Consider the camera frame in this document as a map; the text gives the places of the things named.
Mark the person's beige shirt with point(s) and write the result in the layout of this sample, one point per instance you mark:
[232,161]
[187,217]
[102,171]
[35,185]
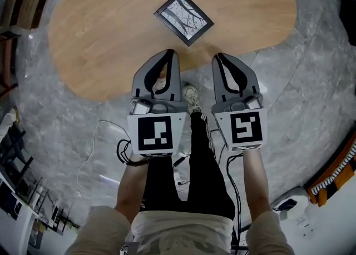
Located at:
[178,234]

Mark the person's black striped trousers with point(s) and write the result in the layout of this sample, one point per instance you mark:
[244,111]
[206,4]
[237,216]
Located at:
[203,181]

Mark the dark wristband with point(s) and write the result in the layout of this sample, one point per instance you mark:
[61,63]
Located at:
[136,164]

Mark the orange striped rug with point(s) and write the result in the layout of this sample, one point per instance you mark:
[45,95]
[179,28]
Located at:
[335,176]

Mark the black cart frame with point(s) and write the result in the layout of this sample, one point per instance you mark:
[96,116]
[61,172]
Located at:
[347,6]

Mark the black metal shelf rack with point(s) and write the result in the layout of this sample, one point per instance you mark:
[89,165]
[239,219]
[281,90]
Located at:
[25,181]

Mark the dark wooden chair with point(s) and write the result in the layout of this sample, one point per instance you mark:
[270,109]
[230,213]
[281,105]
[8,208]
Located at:
[7,59]

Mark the person's beige shoe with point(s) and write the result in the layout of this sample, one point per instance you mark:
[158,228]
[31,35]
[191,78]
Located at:
[192,97]
[160,85]

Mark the person's right forearm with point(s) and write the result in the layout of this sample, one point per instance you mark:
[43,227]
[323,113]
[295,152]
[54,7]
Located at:
[257,181]

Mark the person's left forearm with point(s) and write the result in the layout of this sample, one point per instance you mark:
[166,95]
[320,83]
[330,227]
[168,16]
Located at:
[132,187]

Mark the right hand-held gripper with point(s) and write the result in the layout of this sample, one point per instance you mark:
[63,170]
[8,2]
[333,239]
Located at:
[246,130]

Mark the black picture frame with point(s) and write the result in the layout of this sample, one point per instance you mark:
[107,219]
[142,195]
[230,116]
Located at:
[183,17]

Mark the small black device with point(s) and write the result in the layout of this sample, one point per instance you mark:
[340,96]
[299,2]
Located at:
[286,204]

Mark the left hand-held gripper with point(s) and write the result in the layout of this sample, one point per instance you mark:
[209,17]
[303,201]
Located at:
[155,133]

